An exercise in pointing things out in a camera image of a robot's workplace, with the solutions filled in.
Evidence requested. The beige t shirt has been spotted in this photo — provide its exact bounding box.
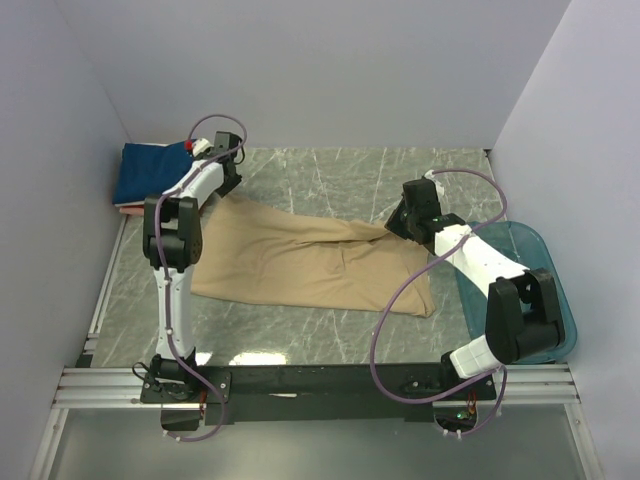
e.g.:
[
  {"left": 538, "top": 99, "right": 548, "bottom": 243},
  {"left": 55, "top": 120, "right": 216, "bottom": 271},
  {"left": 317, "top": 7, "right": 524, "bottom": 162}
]
[{"left": 191, "top": 195, "right": 428, "bottom": 312}]

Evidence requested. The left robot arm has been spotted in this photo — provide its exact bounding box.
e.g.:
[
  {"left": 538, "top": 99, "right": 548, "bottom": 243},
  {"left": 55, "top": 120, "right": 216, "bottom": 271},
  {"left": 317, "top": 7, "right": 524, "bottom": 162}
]
[{"left": 122, "top": 131, "right": 245, "bottom": 403}]

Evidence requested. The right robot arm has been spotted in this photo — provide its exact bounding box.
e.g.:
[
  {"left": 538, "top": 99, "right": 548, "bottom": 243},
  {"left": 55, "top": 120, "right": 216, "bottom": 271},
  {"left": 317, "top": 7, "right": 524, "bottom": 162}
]
[{"left": 385, "top": 178, "right": 566, "bottom": 399}]

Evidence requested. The folded blue t shirt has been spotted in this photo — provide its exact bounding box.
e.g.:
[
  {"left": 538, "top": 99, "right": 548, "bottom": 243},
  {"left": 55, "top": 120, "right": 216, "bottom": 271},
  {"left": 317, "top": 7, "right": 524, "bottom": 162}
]
[{"left": 112, "top": 143, "right": 193, "bottom": 206}]

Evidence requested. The teal plastic bin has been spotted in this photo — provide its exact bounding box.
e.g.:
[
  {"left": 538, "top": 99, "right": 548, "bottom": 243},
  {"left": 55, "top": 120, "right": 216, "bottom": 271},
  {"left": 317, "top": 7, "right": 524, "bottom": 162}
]
[{"left": 451, "top": 221, "right": 577, "bottom": 365}]

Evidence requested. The folded pink t shirt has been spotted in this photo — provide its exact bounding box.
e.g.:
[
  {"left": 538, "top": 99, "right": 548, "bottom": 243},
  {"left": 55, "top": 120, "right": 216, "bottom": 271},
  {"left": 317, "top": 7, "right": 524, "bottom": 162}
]
[{"left": 119, "top": 204, "right": 144, "bottom": 216}]

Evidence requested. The black base beam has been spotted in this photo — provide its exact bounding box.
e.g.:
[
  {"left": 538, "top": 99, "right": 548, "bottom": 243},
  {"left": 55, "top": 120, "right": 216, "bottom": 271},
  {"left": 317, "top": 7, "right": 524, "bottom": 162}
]
[{"left": 140, "top": 360, "right": 497, "bottom": 431}]

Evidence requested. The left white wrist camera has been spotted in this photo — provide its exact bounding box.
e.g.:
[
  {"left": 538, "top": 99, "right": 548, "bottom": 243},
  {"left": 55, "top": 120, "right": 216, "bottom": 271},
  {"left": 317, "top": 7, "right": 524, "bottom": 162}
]
[{"left": 184, "top": 138, "right": 213, "bottom": 160}]

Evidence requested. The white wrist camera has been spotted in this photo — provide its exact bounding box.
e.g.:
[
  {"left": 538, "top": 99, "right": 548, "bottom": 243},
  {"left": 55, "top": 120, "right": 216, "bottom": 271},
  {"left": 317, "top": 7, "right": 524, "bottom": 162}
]
[
  {"left": 423, "top": 170, "right": 445, "bottom": 197},
  {"left": 184, "top": 138, "right": 213, "bottom": 160}
]

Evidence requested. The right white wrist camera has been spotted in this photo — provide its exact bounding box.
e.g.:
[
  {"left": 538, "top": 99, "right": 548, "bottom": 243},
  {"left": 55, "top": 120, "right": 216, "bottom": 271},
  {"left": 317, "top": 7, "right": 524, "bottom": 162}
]
[{"left": 423, "top": 170, "right": 445, "bottom": 197}]

